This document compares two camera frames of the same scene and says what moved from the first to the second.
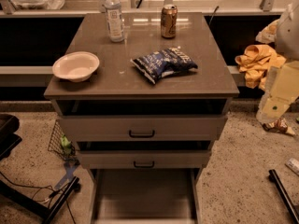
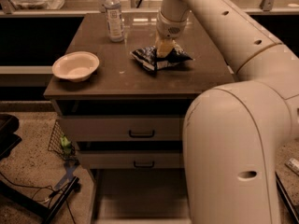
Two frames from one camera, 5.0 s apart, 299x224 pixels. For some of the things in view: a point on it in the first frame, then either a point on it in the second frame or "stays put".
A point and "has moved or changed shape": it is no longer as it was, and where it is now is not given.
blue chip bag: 157,64 has moved or changed shape
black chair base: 9,124 stays put
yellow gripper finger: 271,108 to 161,48
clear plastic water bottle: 114,16 stays put
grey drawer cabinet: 143,125 stays put
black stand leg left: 35,206 stays put
